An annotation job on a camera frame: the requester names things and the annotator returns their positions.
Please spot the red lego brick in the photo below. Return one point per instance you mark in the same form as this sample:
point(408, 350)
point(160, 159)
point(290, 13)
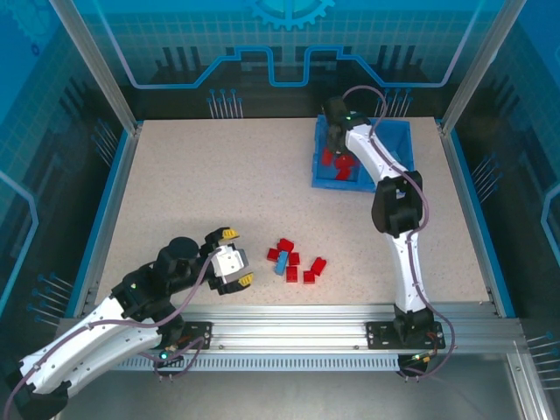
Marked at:
point(291, 274)
point(319, 265)
point(273, 254)
point(344, 175)
point(294, 259)
point(285, 245)
point(326, 156)
point(345, 162)
point(310, 277)

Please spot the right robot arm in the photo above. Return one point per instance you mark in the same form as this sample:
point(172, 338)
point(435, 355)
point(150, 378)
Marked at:
point(409, 271)

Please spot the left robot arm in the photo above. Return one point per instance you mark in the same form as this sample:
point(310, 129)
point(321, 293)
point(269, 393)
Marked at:
point(87, 345)

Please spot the blue divided plastic bin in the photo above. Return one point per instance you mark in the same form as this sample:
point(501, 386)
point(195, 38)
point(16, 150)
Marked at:
point(394, 135)

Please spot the blue table border strip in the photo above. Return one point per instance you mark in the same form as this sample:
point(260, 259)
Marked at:
point(464, 175)
point(105, 210)

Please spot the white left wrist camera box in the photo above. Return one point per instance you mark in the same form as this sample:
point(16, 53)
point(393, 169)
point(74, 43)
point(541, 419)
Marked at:
point(229, 262)

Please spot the wide aluminium mounting rail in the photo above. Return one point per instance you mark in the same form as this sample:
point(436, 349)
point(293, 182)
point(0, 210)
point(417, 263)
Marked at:
point(284, 328)

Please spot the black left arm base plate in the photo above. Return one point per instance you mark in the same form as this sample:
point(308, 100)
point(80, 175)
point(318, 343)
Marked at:
point(199, 334)

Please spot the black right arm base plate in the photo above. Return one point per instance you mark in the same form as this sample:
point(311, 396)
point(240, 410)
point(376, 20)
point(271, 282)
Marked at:
point(380, 334)

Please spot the aluminium frame post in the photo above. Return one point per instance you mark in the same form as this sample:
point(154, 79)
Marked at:
point(100, 65)
point(481, 65)

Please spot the aluminium frame side rail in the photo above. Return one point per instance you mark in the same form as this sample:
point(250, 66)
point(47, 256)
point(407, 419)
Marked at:
point(525, 385)

